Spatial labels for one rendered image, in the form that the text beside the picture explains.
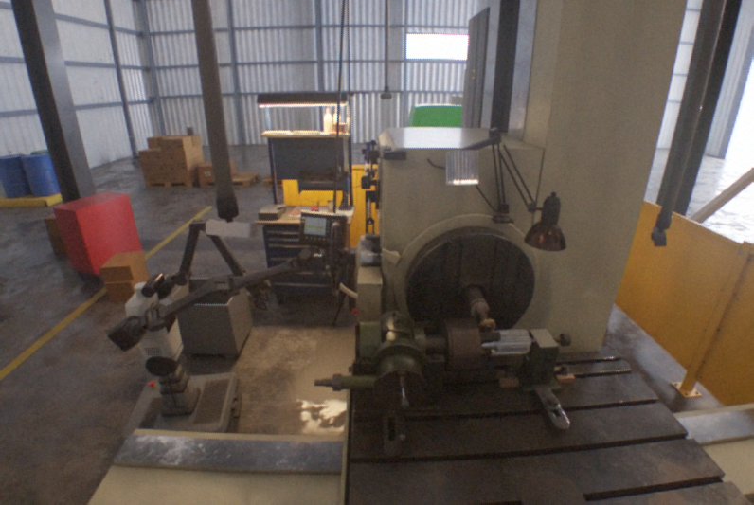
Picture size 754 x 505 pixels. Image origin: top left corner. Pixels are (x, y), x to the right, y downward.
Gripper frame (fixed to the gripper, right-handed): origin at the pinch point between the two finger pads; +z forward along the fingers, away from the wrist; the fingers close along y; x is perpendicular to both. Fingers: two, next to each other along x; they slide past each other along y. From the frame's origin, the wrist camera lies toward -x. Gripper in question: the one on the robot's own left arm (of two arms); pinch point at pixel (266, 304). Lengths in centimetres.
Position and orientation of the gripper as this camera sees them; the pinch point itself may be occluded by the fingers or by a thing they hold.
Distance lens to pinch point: 238.2
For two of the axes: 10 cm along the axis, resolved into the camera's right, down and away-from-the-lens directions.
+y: -1.7, -3.5, 9.2
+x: -8.5, 5.2, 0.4
